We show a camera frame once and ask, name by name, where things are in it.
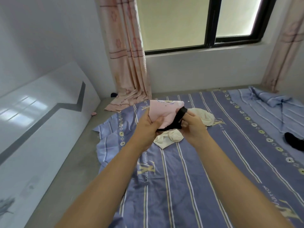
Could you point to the person's left hand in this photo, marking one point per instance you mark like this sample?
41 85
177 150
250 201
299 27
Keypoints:
144 132

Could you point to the person's right hand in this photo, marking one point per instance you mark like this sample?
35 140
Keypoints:
196 130

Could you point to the person's right thumb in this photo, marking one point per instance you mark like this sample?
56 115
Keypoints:
184 123

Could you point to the person's left thumb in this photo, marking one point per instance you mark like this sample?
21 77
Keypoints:
158 121

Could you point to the black sock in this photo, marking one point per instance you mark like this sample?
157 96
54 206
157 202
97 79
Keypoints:
179 118

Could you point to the pink cloth garment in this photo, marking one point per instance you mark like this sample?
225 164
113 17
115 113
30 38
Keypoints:
163 111

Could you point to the person's left forearm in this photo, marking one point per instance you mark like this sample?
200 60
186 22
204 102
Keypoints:
104 185

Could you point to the person's right forearm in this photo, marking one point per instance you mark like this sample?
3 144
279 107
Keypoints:
232 182

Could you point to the cream garment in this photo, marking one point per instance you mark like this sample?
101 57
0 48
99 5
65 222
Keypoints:
171 138

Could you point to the small dark object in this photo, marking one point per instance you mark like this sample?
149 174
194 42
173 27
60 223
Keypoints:
113 94

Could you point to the purple striped bed sheet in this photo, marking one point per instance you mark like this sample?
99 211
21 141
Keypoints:
185 178

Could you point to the pink flowered curtain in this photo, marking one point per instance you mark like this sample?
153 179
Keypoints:
125 56
282 49

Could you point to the light blue striped quilt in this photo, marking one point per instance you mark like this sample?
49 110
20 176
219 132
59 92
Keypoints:
273 109

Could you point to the black garment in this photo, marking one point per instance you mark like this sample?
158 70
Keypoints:
294 141

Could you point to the white glossy headboard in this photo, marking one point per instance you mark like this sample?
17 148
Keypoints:
42 130

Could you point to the black window frame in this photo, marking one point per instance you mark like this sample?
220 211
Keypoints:
212 23

